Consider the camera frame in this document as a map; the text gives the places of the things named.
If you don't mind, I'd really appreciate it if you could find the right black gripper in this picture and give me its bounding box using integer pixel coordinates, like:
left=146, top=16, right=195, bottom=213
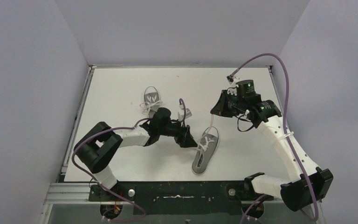
left=211, top=90, right=246, bottom=118

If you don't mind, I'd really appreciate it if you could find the grey canvas sneaker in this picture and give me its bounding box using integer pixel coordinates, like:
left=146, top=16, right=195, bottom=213
left=139, top=86, right=163, bottom=118
left=192, top=114, right=220, bottom=175

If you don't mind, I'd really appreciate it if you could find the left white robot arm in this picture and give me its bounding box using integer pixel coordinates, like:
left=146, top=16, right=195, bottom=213
left=72, top=107, right=197, bottom=199

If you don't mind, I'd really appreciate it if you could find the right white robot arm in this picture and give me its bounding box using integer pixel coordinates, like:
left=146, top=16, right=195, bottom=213
left=210, top=78, right=333, bottom=211

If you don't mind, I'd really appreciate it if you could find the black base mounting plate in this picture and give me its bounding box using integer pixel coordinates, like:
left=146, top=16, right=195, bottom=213
left=88, top=181, right=275, bottom=216

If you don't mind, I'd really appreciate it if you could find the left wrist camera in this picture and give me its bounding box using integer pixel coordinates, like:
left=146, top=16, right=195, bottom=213
left=178, top=108, right=192, bottom=122

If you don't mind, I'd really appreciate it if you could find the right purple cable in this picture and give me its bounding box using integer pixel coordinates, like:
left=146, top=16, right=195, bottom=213
left=228, top=53, right=319, bottom=224

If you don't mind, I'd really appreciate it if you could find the aluminium frame rail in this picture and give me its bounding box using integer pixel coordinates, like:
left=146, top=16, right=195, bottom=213
left=43, top=182, right=322, bottom=205

